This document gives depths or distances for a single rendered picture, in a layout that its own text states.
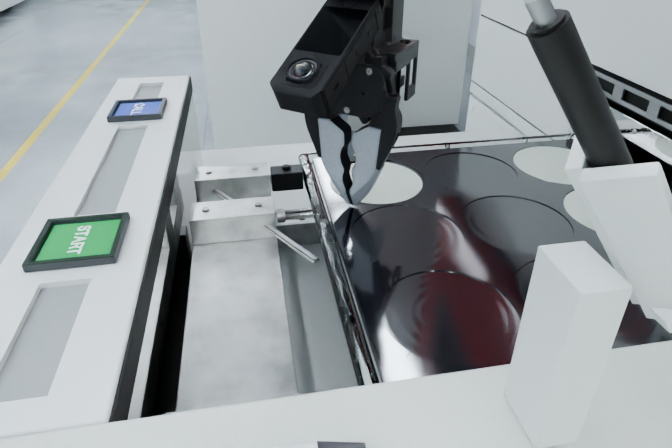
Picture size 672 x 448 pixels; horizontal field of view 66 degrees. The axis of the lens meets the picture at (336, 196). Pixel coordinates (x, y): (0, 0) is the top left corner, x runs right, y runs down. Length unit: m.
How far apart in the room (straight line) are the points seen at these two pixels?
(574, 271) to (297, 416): 0.13
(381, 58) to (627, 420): 0.30
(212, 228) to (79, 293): 0.18
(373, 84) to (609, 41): 0.40
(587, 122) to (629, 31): 0.57
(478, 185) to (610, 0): 0.31
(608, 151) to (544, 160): 0.48
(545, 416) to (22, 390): 0.24
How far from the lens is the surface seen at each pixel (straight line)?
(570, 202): 0.57
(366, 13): 0.42
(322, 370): 0.46
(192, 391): 0.38
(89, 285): 0.35
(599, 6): 0.78
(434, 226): 0.49
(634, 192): 0.18
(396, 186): 0.55
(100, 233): 0.39
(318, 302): 0.52
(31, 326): 0.35
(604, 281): 0.20
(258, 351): 0.40
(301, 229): 0.59
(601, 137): 0.17
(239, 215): 0.49
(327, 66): 0.38
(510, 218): 0.53
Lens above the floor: 1.16
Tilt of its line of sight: 30 degrees down
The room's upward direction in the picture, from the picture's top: straight up
